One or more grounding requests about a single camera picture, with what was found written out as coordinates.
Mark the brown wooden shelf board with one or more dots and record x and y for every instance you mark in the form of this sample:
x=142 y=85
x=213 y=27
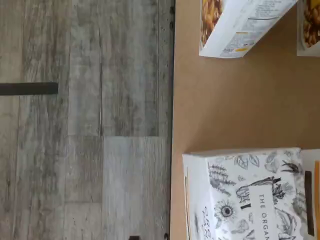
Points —
x=237 y=100

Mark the purely elizabeth granola box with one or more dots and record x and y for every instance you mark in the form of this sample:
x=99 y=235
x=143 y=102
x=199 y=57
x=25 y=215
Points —
x=237 y=30
x=311 y=25

